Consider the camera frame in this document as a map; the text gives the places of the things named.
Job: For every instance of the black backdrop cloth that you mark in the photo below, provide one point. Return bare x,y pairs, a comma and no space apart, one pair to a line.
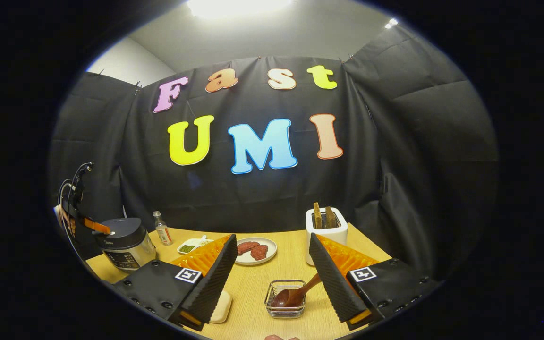
262,198

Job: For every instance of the brown toast slice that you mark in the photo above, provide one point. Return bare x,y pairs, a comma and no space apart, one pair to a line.
318,216
331,217

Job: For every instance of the large ceiling light panel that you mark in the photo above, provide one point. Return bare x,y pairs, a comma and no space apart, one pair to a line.
239,7

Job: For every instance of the white toaster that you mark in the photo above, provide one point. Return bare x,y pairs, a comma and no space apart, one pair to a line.
328,238

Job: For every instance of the black silver rice cooker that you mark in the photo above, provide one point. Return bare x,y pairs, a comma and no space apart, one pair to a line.
125,245

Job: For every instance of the round white plate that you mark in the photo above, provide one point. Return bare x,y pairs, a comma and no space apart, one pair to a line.
272,245

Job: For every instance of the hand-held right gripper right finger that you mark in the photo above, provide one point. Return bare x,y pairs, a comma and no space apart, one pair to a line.
333,283

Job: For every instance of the brown wooden spoon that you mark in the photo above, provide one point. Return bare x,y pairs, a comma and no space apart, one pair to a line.
291,297

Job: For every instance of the small ceiling light panel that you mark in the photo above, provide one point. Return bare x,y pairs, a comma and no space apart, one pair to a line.
391,22

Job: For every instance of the small glass bottle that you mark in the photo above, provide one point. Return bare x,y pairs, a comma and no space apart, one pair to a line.
163,231

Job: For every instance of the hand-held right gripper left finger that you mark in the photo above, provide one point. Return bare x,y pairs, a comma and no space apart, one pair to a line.
215,278

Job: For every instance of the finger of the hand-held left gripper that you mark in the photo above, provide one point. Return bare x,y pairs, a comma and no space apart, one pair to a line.
97,226

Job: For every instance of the red meat piece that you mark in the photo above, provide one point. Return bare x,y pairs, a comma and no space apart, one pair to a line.
259,252
247,247

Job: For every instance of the white divided bean dish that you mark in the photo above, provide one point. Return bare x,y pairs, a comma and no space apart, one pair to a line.
191,245

